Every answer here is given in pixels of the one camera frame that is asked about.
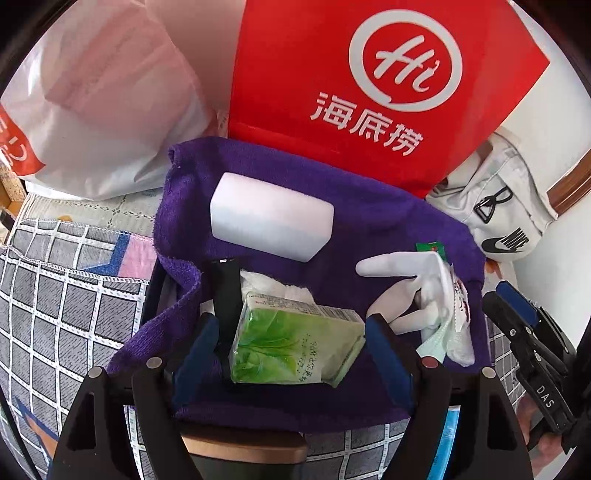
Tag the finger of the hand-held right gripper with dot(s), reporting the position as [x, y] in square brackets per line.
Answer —
[515, 300]

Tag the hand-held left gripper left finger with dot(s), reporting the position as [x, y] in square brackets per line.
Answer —
[196, 364]

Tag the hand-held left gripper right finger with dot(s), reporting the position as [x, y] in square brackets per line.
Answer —
[392, 364]

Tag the black rectangular object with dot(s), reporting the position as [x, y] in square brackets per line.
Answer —
[226, 300]

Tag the green tissue pack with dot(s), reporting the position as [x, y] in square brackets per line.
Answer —
[286, 346]

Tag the white glove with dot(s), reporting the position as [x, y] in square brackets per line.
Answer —
[406, 270]

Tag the white tissue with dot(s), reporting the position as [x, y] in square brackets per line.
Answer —
[281, 288]

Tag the person's right hand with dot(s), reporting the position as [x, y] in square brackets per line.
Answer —
[545, 443]

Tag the small green packet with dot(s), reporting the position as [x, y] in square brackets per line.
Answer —
[434, 248]

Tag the grey fabric bag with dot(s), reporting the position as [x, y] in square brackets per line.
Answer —
[517, 203]

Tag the blue wet wipes pack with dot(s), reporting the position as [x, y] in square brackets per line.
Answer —
[451, 443]

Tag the purple towel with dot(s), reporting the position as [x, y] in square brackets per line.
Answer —
[360, 221]

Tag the white foam block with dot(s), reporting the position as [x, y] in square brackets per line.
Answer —
[272, 217]

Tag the white plastic shopping bag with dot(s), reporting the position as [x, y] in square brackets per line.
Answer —
[92, 115]

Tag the red paper bag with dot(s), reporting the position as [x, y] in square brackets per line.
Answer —
[300, 55]

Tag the wooden bed frame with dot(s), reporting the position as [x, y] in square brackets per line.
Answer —
[575, 182]

